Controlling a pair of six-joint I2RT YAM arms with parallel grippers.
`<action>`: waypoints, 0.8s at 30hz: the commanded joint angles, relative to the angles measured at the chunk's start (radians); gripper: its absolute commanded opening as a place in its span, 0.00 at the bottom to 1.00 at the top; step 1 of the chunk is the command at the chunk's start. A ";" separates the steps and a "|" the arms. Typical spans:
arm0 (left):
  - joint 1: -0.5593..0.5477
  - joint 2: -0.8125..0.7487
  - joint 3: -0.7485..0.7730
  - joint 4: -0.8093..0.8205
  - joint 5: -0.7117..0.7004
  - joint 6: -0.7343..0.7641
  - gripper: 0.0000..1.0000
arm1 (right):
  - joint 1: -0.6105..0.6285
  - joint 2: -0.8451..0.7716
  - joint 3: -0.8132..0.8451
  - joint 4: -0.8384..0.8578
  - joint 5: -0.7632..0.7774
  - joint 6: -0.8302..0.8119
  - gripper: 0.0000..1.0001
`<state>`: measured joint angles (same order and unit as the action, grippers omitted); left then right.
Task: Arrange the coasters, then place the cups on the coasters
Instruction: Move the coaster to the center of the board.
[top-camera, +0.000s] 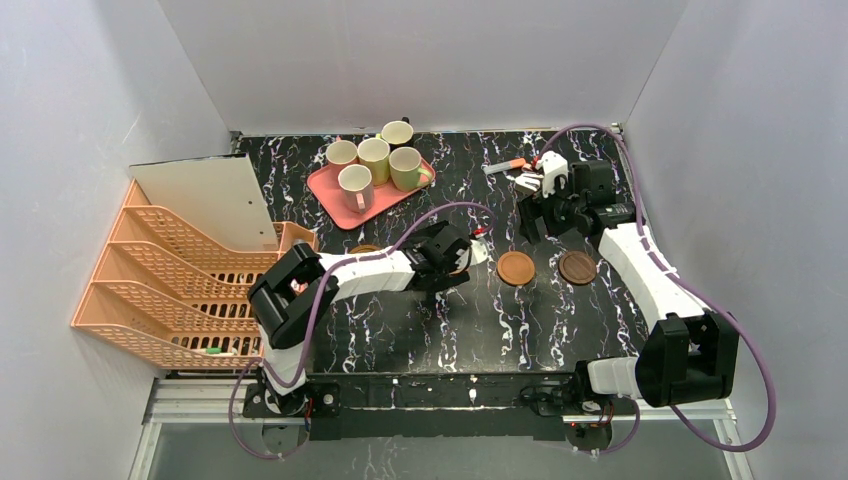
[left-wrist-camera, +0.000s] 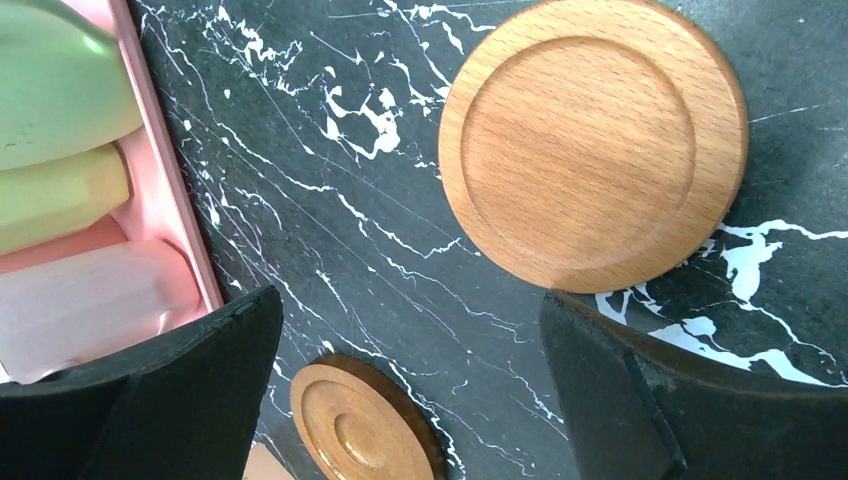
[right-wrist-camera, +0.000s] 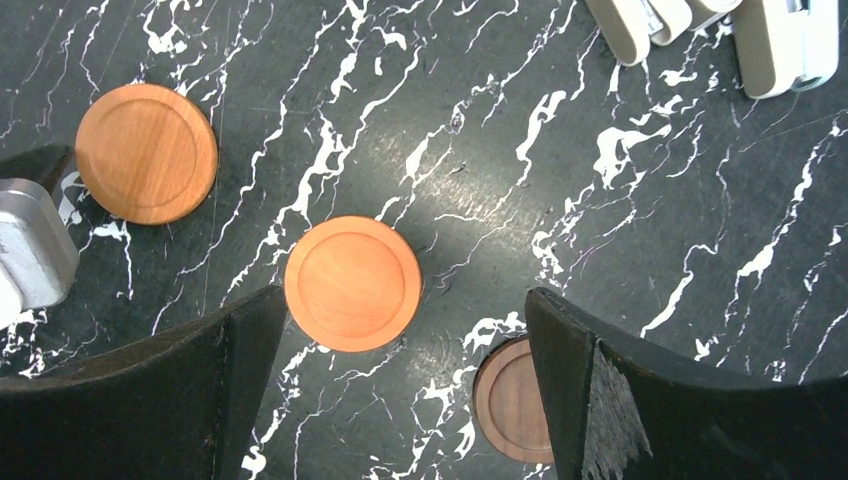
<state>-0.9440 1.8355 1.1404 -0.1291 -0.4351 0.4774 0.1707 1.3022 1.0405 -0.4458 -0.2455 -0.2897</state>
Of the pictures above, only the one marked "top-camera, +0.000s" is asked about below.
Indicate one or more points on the black mug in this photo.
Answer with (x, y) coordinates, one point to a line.
(398, 133)

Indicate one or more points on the pink mug large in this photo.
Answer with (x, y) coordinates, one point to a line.
(356, 184)

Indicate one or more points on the green mug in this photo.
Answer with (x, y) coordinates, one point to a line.
(407, 170)

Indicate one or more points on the orange desk organiser box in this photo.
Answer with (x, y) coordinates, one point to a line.
(291, 233)

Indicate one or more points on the orange file rack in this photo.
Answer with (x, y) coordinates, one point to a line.
(169, 294)

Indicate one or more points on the yellow-green mug centre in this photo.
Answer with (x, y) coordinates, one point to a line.
(373, 153)

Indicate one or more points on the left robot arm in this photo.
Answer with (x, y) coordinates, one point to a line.
(289, 299)

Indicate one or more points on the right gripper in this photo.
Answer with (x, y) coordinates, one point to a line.
(532, 216)

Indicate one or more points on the pink serving tray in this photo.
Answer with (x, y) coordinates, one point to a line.
(323, 183)

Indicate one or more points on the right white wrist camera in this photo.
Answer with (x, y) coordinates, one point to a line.
(550, 165)

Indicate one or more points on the pink mug near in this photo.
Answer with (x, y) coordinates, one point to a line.
(341, 153)

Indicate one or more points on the orange white marker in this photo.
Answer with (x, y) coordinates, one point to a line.
(517, 163)

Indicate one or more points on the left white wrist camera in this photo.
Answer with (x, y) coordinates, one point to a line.
(479, 251)

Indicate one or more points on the dark brown wooden coaster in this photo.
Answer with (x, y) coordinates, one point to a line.
(577, 268)

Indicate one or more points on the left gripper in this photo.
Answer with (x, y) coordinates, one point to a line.
(460, 252)

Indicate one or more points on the light wooden coaster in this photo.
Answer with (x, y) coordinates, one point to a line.
(515, 268)

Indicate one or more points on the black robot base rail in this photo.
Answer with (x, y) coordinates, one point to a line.
(545, 406)

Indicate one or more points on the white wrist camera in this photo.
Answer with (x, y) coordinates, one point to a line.
(550, 165)
(479, 251)

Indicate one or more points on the brown grooved wooden coaster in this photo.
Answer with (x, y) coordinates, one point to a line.
(364, 248)

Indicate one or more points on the white board sheet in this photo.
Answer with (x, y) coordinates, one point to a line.
(219, 195)

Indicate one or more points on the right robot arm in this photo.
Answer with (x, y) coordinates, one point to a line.
(691, 352)

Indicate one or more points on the plain brown coaster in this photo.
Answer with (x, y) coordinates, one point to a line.
(463, 262)

